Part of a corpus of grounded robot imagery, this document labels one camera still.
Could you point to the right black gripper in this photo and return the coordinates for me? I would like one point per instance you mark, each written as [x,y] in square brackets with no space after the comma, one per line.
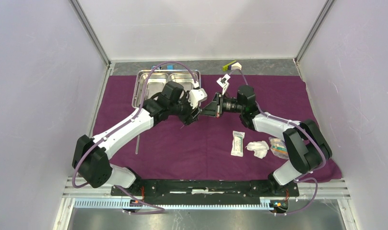
[215,109]

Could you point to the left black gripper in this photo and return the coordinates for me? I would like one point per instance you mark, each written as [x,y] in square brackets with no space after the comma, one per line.
[187,119]

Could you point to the purple cloth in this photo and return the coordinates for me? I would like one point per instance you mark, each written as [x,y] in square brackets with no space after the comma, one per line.
[202,150]

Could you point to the steel surgical tray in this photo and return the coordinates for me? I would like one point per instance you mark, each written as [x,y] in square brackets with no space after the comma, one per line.
[157,81]

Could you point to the white suture packet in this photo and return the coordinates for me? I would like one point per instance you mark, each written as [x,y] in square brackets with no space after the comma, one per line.
[237,144]

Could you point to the steel scalpel handle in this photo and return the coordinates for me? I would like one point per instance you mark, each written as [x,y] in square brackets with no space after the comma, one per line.
[137,145]

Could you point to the white gauze wad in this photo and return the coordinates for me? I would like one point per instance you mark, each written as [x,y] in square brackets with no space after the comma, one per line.
[260,148]

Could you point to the clear bag of supplies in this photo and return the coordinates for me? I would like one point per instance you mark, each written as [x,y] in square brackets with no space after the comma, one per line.
[278,148]

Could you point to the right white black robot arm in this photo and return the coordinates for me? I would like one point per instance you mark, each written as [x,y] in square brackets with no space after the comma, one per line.
[307,148]

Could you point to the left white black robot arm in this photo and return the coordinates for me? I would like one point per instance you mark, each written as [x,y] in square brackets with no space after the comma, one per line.
[92,155]

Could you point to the green white toy block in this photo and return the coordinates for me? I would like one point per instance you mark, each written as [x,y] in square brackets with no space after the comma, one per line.
[232,66]

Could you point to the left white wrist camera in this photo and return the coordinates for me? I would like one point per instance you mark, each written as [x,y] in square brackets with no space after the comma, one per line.
[197,95]

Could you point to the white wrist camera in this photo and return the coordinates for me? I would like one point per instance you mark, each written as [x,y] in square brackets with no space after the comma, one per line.
[223,82]
[197,95]

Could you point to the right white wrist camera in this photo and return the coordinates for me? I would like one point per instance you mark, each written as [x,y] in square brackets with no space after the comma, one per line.
[223,82]

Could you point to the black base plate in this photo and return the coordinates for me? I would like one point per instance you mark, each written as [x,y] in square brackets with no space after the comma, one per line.
[159,187]

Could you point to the blue toothed cable rail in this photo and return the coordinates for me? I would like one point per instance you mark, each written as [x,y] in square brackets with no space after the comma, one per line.
[126,203]

